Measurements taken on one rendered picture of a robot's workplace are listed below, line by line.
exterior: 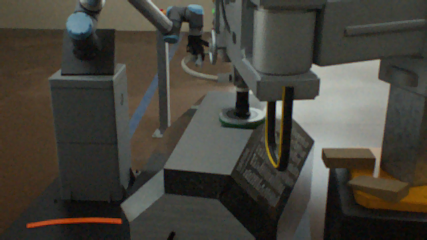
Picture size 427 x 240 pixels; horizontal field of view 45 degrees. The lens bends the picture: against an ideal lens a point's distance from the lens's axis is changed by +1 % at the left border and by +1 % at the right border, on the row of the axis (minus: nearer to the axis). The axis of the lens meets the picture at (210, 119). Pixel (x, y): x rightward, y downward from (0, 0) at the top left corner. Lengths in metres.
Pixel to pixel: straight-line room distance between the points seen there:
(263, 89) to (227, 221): 0.55
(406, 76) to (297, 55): 0.53
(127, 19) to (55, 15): 1.28
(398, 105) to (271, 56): 0.70
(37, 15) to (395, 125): 8.31
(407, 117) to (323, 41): 0.58
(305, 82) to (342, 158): 0.65
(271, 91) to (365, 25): 0.37
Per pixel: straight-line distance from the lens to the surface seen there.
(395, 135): 2.12
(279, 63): 1.55
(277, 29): 1.53
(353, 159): 2.17
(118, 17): 9.39
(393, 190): 1.96
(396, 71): 1.98
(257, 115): 2.37
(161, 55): 4.27
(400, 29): 1.79
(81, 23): 3.12
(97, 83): 3.18
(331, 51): 1.64
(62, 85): 3.25
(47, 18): 9.76
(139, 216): 1.95
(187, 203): 1.86
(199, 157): 2.00
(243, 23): 1.80
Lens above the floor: 1.70
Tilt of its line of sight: 21 degrees down
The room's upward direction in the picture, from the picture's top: straight up
